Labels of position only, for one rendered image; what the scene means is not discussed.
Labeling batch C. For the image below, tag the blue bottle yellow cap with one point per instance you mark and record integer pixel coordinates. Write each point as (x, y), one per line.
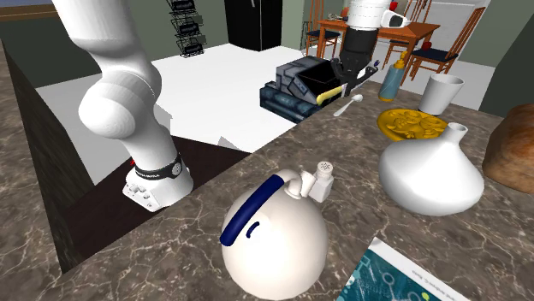
(391, 81)

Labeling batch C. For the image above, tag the yellow embossed plate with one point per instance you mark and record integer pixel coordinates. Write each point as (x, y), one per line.
(411, 123)

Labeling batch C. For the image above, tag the brown bread loaf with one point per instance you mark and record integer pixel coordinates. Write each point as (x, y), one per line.
(511, 150)

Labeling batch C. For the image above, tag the black refrigerator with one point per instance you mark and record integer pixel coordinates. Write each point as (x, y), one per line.
(252, 23)

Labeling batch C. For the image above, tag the white spoon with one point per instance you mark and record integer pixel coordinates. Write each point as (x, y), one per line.
(344, 109)

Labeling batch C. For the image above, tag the dark robot stand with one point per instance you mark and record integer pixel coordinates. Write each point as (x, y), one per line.
(104, 225)

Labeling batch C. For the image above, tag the wooden chair dark seat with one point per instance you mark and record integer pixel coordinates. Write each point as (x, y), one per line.
(323, 33)
(413, 10)
(442, 54)

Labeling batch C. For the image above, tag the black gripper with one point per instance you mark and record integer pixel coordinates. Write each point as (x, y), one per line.
(358, 43)

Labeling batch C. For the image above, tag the white wide-bottomed vase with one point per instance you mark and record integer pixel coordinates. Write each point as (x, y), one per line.
(429, 175)

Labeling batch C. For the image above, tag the white salt shaker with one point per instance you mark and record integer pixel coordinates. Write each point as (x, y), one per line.
(323, 183)

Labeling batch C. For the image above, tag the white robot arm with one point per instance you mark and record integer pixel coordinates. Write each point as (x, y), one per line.
(125, 104)

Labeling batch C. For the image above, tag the white cup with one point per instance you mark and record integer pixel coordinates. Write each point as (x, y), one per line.
(440, 93)

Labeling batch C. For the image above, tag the wooden dining table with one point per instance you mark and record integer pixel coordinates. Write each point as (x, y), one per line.
(411, 32)

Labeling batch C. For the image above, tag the teal and white book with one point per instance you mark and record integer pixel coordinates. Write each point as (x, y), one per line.
(388, 279)

